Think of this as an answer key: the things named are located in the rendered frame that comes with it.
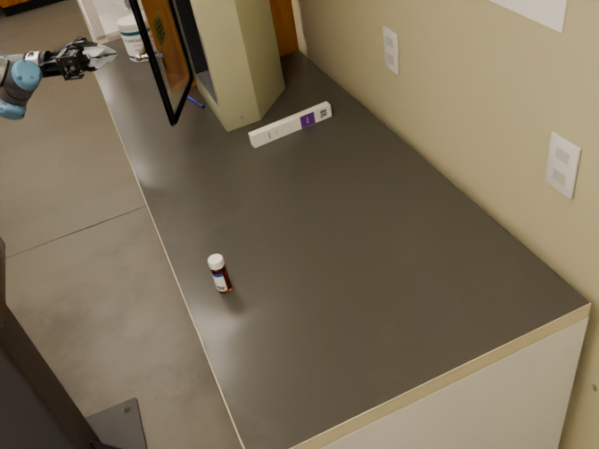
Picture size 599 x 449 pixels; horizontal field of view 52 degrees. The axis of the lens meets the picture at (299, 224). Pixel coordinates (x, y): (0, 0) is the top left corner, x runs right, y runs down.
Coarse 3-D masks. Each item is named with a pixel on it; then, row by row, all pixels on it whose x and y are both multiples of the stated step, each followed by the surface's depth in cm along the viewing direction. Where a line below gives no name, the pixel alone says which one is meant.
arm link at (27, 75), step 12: (0, 60) 160; (24, 60) 163; (0, 72) 160; (12, 72) 161; (24, 72) 161; (36, 72) 163; (0, 84) 162; (12, 84) 163; (24, 84) 162; (36, 84) 163; (12, 96) 168; (24, 96) 168
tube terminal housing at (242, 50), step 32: (192, 0) 158; (224, 0) 161; (256, 0) 173; (224, 32) 166; (256, 32) 176; (192, 64) 198; (224, 64) 171; (256, 64) 178; (224, 96) 177; (256, 96) 181
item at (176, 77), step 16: (128, 0) 156; (144, 0) 164; (160, 0) 177; (144, 16) 163; (160, 16) 176; (160, 32) 175; (176, 32) 189; (144, 48) 164; (160, 48) 174; (176, 48) 188; (160, 64) 173; (176, 64) 187; (176, 80) 186; (176, 96) 185
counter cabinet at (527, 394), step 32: (544, 352) 119; (576, 352) 124; (480, 384) 116; (512, 384) 121; (544, 384) 127; (416, 416) 113; (448, 416) 118; (480, 416) 123; (512, 416) 129; (544, 416) 136; (320, 448) 106; (352, 448) 110; (384, 448) 115; (416, 448) 120; (448, 448) 126; (480, 448) 132; (512, 448) 139; (544, 448) 146
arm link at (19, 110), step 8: (0, 88) 174; (0, 96) 172; (8, 96) 169; (0, 104) 172; (8, 104) 171; (16, 104) 172; (24, 104) 175; (0, 112) 172; (8, 112) 173; (16, 112) 173; (24, 112) 175
